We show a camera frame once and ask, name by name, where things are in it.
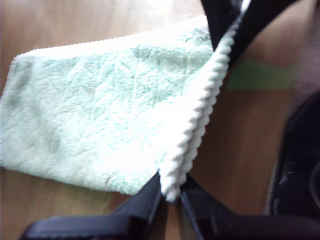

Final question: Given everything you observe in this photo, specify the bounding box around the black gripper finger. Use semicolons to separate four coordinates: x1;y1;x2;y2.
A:
111;173;162;240
228;0;298;68
180;176;237;240
201;0;242;50

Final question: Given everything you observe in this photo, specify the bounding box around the pale green fluffy tea towel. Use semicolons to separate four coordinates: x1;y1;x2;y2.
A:
0;0;251;204

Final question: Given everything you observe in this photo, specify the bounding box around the black rounded device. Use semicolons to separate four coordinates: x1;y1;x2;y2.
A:
266;93;320;218

